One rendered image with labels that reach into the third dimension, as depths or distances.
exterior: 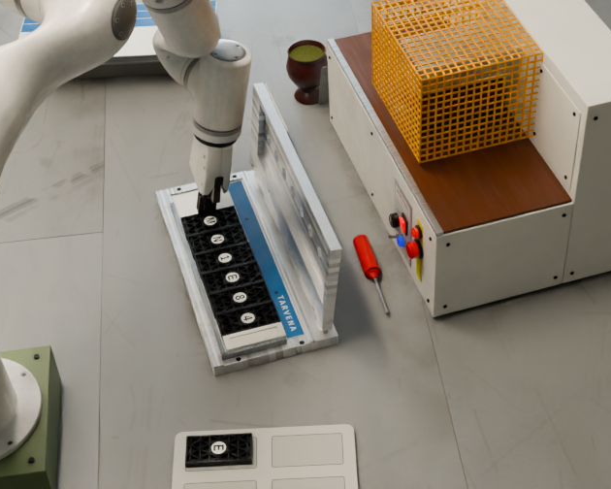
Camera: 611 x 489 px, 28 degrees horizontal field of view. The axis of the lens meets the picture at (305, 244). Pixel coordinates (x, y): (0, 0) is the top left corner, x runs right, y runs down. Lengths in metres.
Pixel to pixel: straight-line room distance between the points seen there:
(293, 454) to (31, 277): 0.60
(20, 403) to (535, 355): 0.80
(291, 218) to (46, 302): 0.44
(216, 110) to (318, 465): 0.60
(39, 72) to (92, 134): 0.86
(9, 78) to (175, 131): 0.87
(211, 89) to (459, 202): 0.43
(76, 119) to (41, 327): 0.55
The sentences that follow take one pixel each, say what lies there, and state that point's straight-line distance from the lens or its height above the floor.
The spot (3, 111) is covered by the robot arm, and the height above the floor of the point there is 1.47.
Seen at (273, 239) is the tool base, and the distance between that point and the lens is 2.11.
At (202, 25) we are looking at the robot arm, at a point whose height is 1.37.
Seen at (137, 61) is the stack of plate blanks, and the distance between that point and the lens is 2.54.
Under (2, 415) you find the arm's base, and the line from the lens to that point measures 1.82.
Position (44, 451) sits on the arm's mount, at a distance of 1.81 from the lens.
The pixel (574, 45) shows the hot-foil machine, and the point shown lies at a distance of 1.95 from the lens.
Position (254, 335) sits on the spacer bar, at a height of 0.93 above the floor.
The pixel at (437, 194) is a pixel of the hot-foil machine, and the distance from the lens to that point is 1.93.
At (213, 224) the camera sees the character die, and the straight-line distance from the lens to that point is 2.14.
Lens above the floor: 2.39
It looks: 44 degrees down
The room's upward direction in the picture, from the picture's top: 4 degrees counter-clockwise
